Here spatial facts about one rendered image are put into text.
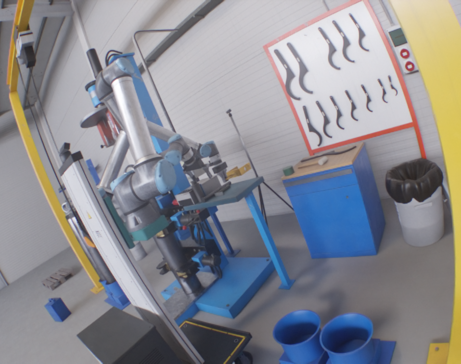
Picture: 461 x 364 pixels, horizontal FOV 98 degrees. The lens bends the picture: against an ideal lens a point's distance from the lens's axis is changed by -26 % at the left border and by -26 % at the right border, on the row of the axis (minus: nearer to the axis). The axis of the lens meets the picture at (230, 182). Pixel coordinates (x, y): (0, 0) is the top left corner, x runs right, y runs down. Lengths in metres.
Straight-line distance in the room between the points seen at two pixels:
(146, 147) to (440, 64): 1.18
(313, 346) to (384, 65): 2.77
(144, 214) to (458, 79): 1.34
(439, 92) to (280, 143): 3.21
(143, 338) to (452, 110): 1.52
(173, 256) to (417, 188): 2.34
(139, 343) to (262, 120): 3.25
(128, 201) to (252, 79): 2.88
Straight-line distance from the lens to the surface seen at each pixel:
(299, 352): 1.68
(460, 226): 0.95
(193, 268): 2.70
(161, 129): 1.91
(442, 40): 0.80
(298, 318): 1.81
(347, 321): 1.67
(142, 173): 1.25
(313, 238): 2.76
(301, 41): 3.46
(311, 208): 2.58
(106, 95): 1.50
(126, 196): 1.33
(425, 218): 2.46
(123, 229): 1.44
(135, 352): 1.44
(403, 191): 2.31
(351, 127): 3.39
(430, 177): 2.33
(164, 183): 1.21
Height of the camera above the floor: 1.55
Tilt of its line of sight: 10 degrees down
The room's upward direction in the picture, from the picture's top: 24 degrees counter-clockwise
